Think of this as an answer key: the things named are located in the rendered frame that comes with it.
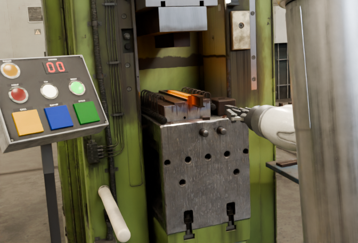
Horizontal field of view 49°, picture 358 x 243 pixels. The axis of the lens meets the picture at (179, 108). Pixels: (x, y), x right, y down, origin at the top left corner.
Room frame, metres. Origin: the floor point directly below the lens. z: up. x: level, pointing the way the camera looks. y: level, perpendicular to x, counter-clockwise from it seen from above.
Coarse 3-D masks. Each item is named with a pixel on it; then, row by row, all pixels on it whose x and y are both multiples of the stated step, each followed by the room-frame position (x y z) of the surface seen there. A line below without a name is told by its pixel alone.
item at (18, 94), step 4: (16, 88) 1.21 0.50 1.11; (20, 88) 1.22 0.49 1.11; (12, 92) 1.20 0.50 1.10; (16, 92) 1.20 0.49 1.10; (20, 92) 1.21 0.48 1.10; (24, 92) 1.22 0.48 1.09; (12, 96) 1.19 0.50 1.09; (16, 96) 1.20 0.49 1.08; (20, 96) 1.20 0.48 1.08; (24, 96) 1.21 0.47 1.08; (20, 100) 1.20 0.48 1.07
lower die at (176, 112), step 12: (144, 96) 1.91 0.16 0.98; (156, 96) 1.83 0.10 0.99; (168, 96) 1.78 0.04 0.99; (180, 96) 1.68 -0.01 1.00; (156, 108) 1.67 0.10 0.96; (168, 108) 1.56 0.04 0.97; (180, 108) 1.58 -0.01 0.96; (192, 108) 1.59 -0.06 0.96; (204, 108) 1.61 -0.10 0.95; (168, 120) 1.56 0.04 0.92
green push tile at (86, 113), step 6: (84, 102) 1.32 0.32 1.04; (90, 102) 1.33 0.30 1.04; (78, 108) 1.29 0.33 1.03; (84, 108) 1.31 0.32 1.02; (90, 108) 1.32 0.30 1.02; (78, 114) 1.28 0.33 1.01; (84, 114) 1.29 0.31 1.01; (90, 114) 1.31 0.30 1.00; (96, 114) 1.32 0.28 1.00; (78, 120) 1.27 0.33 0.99; (84, 120) 1.28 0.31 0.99; (90, 120) 1.29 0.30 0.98; (96, 120) 1.31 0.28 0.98
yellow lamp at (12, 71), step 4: (8, 64) 1.24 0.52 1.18; (4, 68) 1.23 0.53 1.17; (8, 68) 1.23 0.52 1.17; (12, 68) 1.24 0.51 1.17; (16, 68) 1.25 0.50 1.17; (4, 72) 1.22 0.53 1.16; (8, 72) 1.23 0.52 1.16; (12, 72) 1.23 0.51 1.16; (16, 72) 1.24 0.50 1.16; (12, 76) 1.23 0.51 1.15
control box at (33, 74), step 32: (0, 64) 1.23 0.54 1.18; (32, 64) 1.30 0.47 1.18; (64, 64) 1.37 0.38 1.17; (0, 96) 1.17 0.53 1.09; (32, 96) 1.23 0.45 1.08; (64, 96) 1.30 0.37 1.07; (96, 96) 1.37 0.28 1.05; (0, 128) 1.15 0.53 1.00; (64, 128) 1.23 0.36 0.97; (96, 128) 1.32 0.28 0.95
